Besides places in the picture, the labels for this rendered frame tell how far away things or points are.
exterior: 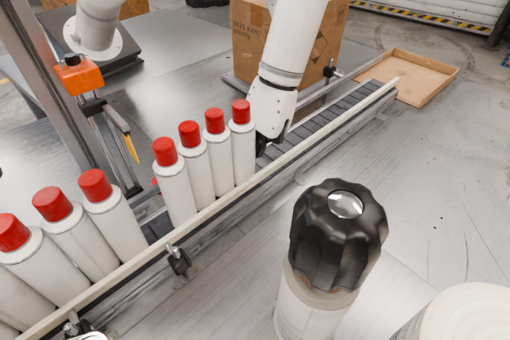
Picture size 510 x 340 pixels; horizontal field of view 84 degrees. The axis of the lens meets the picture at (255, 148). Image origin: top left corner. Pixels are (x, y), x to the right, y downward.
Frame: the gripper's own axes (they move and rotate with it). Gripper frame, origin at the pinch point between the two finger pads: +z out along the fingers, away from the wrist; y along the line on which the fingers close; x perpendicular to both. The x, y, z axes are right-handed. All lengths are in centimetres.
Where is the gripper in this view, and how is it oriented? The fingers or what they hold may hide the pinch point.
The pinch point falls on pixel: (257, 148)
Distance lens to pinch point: 62.3
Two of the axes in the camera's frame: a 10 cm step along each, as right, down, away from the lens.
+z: -2.5, 8.5, 4.7
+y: 6.8, 5.0, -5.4
